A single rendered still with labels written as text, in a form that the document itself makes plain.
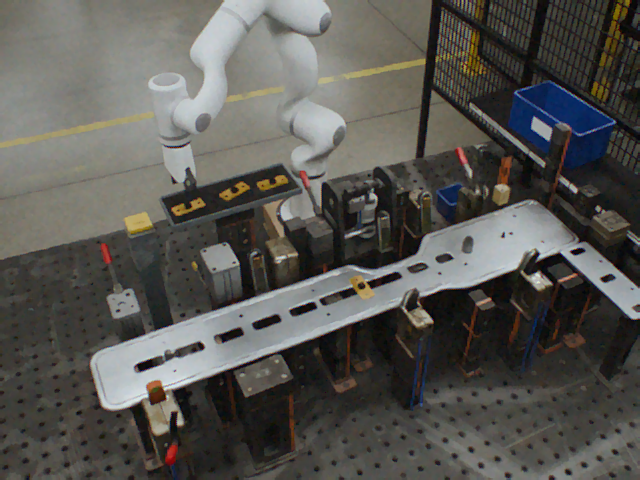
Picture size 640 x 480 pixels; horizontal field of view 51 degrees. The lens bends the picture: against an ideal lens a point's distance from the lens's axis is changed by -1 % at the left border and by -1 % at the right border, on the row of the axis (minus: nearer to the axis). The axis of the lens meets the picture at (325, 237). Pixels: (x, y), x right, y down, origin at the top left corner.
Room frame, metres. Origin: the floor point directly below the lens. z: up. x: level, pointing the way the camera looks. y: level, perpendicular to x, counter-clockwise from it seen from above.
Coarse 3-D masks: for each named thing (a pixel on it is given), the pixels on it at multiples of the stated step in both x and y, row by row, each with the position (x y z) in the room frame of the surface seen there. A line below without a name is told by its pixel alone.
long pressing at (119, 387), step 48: (432, 240) 1.46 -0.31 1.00; (480, 240) 1.46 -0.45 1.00; (528, 240) 1.46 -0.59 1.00; (576, 240) 1.46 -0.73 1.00; (288, 288) 1.26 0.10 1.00; (336, 288) 1.27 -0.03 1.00; (384, 288) 1.27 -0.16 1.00; (432, 288) 1.27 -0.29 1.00; (144, 336) 1.10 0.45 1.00; (192, 336) 1.10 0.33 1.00; (288, 336) 1.10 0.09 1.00; (96, 384) 0.96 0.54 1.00; (144, 384) 0.96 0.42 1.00
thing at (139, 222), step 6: (132, 216) 1.38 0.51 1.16; (138, 216) 1.38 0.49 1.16; (144, 216) 1.38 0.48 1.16; (126, 222) 1.35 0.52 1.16; (132, 222) 1.35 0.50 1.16; (138, 222) 1.35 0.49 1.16; (144, 222) 1.35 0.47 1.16; (150, 222) 1.35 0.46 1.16; (132, 228) 1.33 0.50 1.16; (138, 228) 1.33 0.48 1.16; (144, 228) 1.33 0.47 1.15
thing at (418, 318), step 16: (416, 304) 1.18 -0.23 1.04; (400, 320) 1.15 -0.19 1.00; (416, 320) 1.12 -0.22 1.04; (432, 320) 1.12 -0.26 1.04; (400, 336) 1.15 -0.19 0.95; (416, 336) 1.09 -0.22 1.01; (400, 352) 1.15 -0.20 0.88; (416, 352) 1.09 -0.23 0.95; (400, 368) 1.14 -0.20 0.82; (416, 368) 1.09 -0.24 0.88; (400, 384) 1.12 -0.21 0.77; (416, 384) 1.11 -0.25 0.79; (400, 400) 1.11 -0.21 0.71; (416, 400) 1.11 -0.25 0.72
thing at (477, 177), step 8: (480, 144) 1.63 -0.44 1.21; (480, 152) 1.61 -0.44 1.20; (488, 152) 1.59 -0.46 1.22; (472, 160) 1.62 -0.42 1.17; (480, 160) 1.62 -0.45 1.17; (472, 168) 1.61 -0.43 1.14; (480, 168) 1.61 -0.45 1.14; (472, 176) 1.61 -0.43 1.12; (480, 176) 1.61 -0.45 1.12; (472, 184) 1.60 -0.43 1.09; (480, 184) 1.61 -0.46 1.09
